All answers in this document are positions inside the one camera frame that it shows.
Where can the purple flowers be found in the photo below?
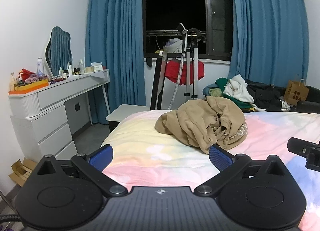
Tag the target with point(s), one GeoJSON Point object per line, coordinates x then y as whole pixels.
{"type": "Point", "coordinates": [36, 78]}

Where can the black garment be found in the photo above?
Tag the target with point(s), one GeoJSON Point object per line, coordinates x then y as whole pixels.
{"type": "Point", "coordinates": [267, 95]}

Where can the white pump bottle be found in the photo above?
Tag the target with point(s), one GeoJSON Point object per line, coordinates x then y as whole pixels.
{"type": "Point", "coordinates": [20, 78]}

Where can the blue garment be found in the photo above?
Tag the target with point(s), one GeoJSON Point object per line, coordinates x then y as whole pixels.
{"type": "Point", "coordinates": [208, 89]}

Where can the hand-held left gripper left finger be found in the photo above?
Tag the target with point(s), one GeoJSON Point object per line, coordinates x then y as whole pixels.
{"type": "Point", "coordinates": [101, 157]}

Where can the garment steamer stand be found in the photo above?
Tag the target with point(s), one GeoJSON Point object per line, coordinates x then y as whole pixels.
{"type": "Point", "coordinates": [190, 70]}

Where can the white vanity desk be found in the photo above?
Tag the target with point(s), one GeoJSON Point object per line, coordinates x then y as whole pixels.
{"type": "Point", "coordinates": [55, 110]}

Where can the tall cosmetic bottle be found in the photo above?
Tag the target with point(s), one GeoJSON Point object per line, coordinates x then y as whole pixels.
{"type": "Point", "coordinates": [81, 67]}

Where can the dark window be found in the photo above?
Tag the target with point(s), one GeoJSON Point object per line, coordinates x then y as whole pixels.
{"type": "Point", "coordinates": [175, 3]}

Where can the red garment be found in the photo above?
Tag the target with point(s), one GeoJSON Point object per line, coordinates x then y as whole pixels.
{"type": "Point", "coordinates": [193, 70]}

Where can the white spray can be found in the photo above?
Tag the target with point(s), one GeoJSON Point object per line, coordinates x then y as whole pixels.
{"type": "Point", "coordinates": [39, 67]}

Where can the cardboard boxes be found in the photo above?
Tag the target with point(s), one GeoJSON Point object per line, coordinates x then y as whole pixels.
{"type": "Point", "coordinates": [21, 171]}

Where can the tan garment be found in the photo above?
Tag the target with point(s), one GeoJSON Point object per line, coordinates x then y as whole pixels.
{"type": "Point", "coordinates": [200, 123]}

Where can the grey hoodie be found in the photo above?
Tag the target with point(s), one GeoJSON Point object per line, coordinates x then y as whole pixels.
{"type": "Point", "coordinates": [173, 44]}

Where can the green garment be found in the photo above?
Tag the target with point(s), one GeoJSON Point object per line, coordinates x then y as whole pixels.
{"type": "Point", "coordinates": [222, 83]}

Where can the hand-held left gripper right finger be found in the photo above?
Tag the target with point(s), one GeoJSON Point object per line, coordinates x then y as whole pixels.
{"type": "Point", "coordinates": [221, 157]}

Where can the brown paper bag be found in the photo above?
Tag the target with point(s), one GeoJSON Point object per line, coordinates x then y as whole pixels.
{"type": "Point", "coordinates": [297, 93]}

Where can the tissue box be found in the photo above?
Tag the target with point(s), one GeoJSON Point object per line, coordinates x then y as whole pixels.
{"type": "Point", "coordinates": [94, 67]}

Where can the white garment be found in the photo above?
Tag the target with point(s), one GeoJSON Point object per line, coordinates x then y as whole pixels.
{"type": "Point", "coordinates": [237, 88]}

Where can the small cosmetic bottle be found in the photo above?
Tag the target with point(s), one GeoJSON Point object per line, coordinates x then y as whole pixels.
{"type": "Point", "coordinates": [61, 71]}

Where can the orange tray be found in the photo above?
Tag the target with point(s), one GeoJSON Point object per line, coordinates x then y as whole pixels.
{"type": "Point", "coordinates": [30, 87]}

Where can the blue curtain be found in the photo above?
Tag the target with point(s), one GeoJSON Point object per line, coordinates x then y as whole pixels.
{"type": "Point", "coordinates": [112, 45]}
{"type": "Point", "coordinates": [270, 33]}

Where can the black sofa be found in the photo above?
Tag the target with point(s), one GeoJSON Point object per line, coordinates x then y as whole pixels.
{"type": "Point", "coordinates": [310, 107]}

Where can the light green towel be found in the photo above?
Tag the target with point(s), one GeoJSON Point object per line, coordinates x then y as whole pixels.
{"type": "Point", "coordinates": [215, 92]}

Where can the wavy-framed mirror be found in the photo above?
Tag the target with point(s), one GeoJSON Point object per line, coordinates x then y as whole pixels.
{"type": "Point", "coordinates": [60, 48]}

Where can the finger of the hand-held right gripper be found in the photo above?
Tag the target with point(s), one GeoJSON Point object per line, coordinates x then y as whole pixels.
{"type": "Point", "coordinates": [300, 145]}

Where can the black chair with white seat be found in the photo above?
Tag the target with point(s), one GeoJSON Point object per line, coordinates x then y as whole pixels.
{"type": "Point", "coordinates": [130, 113]}

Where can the pastel tie-dye blanket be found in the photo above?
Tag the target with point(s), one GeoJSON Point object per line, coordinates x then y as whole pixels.
{"type": "Point", "coordinates": [155, 155]}

